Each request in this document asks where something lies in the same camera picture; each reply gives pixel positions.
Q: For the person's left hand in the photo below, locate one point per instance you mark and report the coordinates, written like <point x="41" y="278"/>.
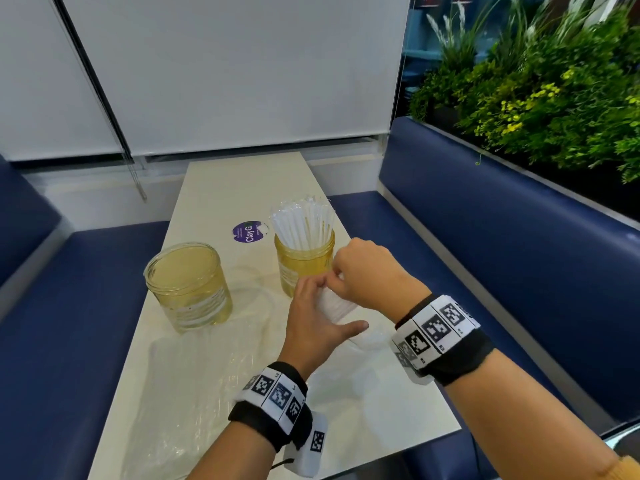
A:
<point x="307" y="334"/>

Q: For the person's right hand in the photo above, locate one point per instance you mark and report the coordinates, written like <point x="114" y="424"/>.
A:
<point x="375" y="279"/>

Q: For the person's right fingers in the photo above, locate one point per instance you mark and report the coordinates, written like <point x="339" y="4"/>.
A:
<point x="340" y="274"/>

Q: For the person's left thumb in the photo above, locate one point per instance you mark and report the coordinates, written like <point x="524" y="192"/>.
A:
<point x="350" y="330"/>

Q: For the bundle of white straws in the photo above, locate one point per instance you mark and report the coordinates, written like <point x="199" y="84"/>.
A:
<point x="336" y="305"/>

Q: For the person's right forearm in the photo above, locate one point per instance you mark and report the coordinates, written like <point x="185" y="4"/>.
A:
<point x="525" y="424"/>

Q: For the person's left forearm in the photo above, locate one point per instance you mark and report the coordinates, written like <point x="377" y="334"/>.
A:
<point x="232" y="457"/>

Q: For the yellow glass jar holding straws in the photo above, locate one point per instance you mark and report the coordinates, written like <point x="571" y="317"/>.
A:
<point x="300" y="264"/>

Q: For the bunch of wrapped straws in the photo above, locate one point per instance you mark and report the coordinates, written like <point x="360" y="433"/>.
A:
<point x="304" y="222"/>

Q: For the black wristband with marker tags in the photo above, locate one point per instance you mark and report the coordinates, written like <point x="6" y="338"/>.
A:
<point x="440" y="339"/>
<point x="280" y="399"/>

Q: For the round purple sticker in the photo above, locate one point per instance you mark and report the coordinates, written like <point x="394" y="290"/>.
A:
<point x="248" y="231"/>

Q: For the empty yellow glass jar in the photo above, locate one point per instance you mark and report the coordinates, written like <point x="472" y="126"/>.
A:
<point x="187" y="289"/>

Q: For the clear plastic bag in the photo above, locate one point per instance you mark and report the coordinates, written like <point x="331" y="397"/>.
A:
<point x="200" y="384"/>

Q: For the blue padded bench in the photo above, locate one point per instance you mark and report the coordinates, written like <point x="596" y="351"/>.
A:
<point x="60" y="319"/>
<point x="500" y="234"/>

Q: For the white roller blind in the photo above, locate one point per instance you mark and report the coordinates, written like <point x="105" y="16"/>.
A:
<point x="45" y="79"/>
<point x="250" y="69"/>

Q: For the blind pull wand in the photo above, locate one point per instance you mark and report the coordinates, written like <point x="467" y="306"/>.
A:
<point x="131" y="164"/>

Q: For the green plants with yellow flowers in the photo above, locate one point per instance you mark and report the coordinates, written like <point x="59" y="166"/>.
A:
<point x="550" y="84"/>

